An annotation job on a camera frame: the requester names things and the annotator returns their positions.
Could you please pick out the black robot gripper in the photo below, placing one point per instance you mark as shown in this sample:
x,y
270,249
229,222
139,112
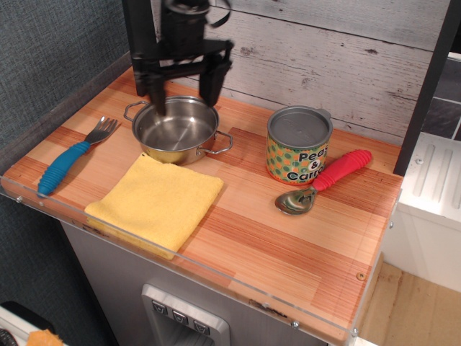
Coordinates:
x,y
183,50

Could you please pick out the stainless steel pot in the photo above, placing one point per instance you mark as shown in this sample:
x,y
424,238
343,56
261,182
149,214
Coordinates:
x,y
187,132

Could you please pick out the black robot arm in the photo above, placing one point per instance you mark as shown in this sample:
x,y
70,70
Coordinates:
x,y
191,5

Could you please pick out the yellow folded cloth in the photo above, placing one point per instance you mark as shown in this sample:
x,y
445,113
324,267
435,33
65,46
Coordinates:
x,y
159,203

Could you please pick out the peas and carrots can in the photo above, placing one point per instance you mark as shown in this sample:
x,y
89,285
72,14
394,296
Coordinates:
x,y
297,144

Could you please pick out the clear acrylic edge guard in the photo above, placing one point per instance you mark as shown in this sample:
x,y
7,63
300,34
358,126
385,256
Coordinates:
x,y
330,332

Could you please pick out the grey cabinet with dispenser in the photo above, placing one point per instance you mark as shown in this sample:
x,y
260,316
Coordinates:
x,y
150,301

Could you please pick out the white toy sink unit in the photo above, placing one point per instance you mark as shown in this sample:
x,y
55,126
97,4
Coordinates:
x,y
423,236

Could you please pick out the orange black object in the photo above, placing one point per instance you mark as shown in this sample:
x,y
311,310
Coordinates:
x,y
21,326

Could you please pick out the dark left vertical post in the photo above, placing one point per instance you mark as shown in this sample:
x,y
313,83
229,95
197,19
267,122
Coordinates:
x,y
142,40

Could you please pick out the blue handled metal fork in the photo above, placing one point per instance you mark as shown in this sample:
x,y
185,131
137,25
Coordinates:
x,y
59,168

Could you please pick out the red handled metal spoon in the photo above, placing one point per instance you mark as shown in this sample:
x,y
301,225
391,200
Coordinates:
x,y
298,202

